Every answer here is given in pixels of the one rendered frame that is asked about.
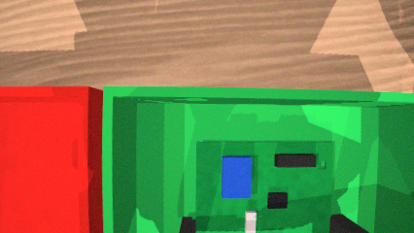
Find green open bin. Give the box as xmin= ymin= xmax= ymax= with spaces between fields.
xmin=102 ymin=86 xmax=414 ymax=233

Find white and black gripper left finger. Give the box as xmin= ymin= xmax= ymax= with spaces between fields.
xmin=179 ymin=216 xmax=196 ymax=233

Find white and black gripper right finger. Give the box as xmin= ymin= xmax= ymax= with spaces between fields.
xmin=329 ymin=214 xmax=369 ymax=233

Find red bin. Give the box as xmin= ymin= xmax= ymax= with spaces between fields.
xmin=0 ymin=86 xmax=103 ymax=233

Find green circuit board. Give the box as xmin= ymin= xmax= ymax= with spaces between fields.
xmin=195 ymin=142 xmax=333 ymax=233

